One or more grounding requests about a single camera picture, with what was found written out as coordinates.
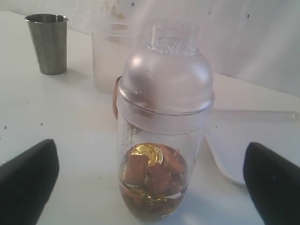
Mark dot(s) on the translucent plastic container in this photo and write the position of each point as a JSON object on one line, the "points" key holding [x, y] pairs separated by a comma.
{"points": [[112, 43]]}

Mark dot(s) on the clear plastic shaker lid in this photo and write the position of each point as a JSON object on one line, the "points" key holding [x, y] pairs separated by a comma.
{"points": [[167, 83]]}

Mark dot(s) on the stainless steel cup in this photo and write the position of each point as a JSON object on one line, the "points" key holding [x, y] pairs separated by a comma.
{"points": [[49, 36]]}

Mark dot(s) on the brown wooden cup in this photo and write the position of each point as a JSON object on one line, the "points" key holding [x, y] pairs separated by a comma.
{"points": [[114, 98]]}

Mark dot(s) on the reddish-brown apple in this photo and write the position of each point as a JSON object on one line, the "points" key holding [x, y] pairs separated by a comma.
{"points": [[153, 192]]}

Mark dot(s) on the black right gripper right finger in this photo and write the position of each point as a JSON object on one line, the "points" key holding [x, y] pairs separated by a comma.
{"points": [[273, 183]]}

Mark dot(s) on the white square tray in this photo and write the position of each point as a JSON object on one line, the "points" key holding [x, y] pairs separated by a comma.
{"points": [[229, 132]]}

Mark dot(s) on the clear plastic shaker cup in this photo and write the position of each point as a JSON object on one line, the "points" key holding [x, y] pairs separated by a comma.
{"points": [[181, 132]]}

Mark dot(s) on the gold foil coin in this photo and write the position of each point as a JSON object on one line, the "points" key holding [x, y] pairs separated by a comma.
{"points": [[153, 152]]}

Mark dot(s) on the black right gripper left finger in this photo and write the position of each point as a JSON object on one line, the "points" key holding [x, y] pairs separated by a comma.
{"points": [[27, 182]]}

